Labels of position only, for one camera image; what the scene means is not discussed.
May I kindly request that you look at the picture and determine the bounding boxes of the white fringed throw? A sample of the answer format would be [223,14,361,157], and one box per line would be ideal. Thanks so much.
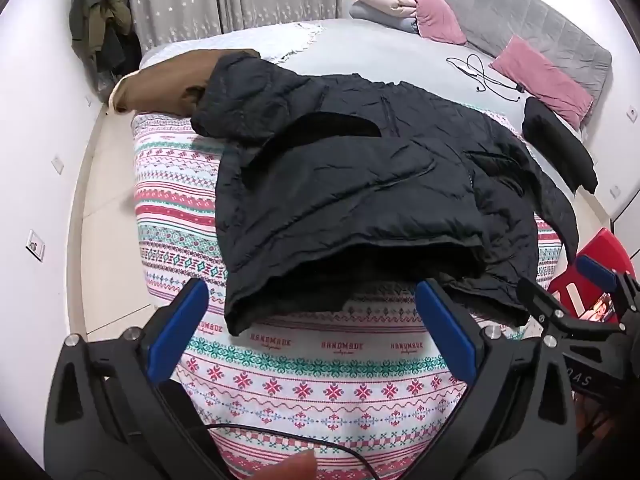
[260,21,327,64]

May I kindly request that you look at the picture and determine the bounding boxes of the black puffer jacket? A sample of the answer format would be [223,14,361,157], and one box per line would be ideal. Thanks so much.
[191,52,581,337]

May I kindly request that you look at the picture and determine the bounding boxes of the grey star print curtain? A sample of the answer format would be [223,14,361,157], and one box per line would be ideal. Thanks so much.
[120,0,346,56]

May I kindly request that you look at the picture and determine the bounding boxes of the brown jacket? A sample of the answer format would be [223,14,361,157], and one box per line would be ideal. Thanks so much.
[109,49,262,115]

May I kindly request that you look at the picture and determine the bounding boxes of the black charging cable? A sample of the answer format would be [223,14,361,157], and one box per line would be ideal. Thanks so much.
[446,54,526,102]

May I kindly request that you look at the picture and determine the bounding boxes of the red plastic stool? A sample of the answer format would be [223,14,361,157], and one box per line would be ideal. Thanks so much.
[547,227,638,322]

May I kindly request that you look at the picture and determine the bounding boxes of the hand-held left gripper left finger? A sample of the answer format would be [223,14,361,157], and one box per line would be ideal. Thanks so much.
[44,277,237,480]

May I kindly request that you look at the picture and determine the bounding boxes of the hanging dark coats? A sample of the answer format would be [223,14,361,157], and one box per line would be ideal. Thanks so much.
[70,0,143,77]

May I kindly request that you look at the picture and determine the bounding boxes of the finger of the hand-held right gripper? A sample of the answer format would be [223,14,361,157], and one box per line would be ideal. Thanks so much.
[517,277,581,335]
[575,254,640,328]

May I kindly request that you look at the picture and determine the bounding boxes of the black garment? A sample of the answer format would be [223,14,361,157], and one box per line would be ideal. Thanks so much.
[521,96,599,195]

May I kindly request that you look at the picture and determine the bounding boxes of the red green patterned blanket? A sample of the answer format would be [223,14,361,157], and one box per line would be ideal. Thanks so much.
[131,102,561,480]

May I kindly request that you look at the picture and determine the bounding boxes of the grey folded blanket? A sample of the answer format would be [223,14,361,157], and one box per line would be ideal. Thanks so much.
[349,2,419,35]

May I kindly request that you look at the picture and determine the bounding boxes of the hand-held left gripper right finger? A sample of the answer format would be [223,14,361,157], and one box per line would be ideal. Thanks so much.
[400,276,598,480]

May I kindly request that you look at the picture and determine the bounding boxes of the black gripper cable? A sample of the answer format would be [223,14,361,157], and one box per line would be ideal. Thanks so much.
[205,423,381,480]

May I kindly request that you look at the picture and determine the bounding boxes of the person's left hand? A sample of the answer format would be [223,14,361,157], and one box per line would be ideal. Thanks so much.
[250,450,317,480]

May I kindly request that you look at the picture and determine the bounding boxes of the pink pillow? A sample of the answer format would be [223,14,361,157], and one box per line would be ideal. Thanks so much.
[386,0,468,46]
[489,36,593,128]

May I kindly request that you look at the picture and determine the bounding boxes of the grey padded headboard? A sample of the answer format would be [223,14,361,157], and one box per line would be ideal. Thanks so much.
[406,0,613,133]

